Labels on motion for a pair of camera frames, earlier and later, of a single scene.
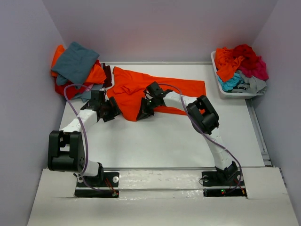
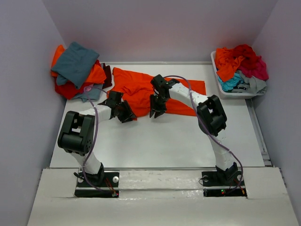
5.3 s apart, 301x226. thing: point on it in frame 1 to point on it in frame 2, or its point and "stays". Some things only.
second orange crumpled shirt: [226, 63] stays
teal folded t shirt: [74, 64] stays
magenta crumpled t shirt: [259, 71] stays
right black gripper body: [148, 106] to [158, 103]
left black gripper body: [109, 111] to [124, 112]
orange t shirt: [127, 87] stays
